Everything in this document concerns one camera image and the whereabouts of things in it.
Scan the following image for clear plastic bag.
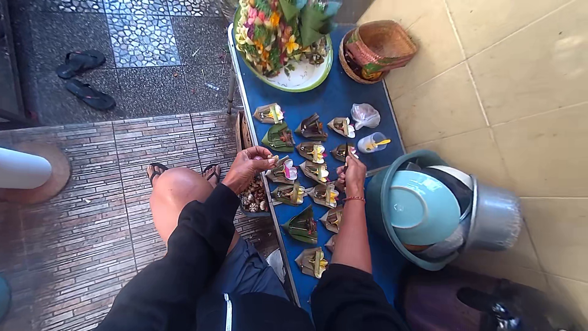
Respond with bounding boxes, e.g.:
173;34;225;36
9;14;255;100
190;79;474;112
350;103;381;131

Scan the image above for rows of folded leaf offerings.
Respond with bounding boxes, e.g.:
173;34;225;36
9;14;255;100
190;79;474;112
253;102;358;279

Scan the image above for black flip-flop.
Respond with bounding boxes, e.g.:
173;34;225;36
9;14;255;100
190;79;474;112
56;49;107;79
65;78;117;112

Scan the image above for cardboard box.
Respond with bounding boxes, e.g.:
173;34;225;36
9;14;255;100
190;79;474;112
235;111;257;153

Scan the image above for blue table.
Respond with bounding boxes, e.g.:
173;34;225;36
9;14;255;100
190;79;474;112
228;23;407;325

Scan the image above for silver metal pot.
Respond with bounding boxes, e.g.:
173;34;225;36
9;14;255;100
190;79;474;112
463;175;523;252

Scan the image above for white plastic sheet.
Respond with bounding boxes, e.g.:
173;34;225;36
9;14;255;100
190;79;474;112
266;249;287;284

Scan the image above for person's right forearm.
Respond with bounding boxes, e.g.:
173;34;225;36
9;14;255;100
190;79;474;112
311;197;409;331

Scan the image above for light blue oval bowl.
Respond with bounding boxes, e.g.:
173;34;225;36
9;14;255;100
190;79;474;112
389;170;461;246

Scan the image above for teal round object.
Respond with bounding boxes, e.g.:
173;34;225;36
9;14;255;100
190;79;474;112
0;275;12;321

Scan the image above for clear plastic cup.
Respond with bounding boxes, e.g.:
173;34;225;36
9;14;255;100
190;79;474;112
357;132;389;154

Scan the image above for person's left hand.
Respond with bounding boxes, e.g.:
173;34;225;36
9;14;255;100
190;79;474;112
222;146;279;196

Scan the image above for white basin with green rim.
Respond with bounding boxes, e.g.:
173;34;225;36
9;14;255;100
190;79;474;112
233;2;334;93

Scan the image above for person's right hand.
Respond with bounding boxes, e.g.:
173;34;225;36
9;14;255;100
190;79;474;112
336;151;367;200

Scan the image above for white cylindrical post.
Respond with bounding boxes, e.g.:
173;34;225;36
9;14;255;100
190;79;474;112
0;147;52;190

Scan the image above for person's legs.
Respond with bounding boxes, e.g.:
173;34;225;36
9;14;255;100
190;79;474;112
146;162;289;302

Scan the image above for pile of brown bulbs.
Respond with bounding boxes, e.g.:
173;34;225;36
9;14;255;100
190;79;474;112
240;177;269;214

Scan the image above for round woven basket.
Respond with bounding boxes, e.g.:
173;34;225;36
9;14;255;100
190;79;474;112
339;29;390;85

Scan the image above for pile of colourful flowers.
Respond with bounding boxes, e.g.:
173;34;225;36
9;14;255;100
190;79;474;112
235;0;330;78

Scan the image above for person's body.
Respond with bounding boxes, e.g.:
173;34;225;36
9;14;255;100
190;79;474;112
196;292;316;331

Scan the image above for folded green banana leaf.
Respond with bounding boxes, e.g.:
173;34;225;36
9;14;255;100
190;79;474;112
279;0;342;49

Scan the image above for dark container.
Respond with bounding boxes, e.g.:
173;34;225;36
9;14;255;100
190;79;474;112
239;202;272;219

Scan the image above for square pink green woven basket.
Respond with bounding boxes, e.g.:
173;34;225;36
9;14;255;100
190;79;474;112
345;20;419;76

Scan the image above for large teal plastic tub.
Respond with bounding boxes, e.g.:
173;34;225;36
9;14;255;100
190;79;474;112
366;149;474;271

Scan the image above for person's left forearm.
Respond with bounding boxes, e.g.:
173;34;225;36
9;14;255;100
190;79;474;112
96;183;241;331

